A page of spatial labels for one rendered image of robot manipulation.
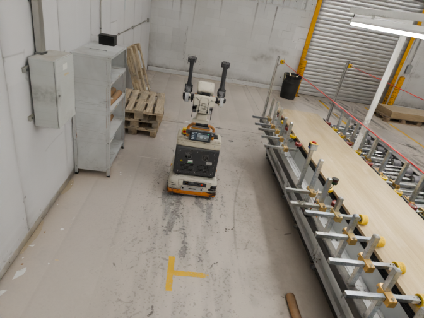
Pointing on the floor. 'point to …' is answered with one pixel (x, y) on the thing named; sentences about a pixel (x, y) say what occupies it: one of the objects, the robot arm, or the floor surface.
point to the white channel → (390, 58)
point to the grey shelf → (98, 105)
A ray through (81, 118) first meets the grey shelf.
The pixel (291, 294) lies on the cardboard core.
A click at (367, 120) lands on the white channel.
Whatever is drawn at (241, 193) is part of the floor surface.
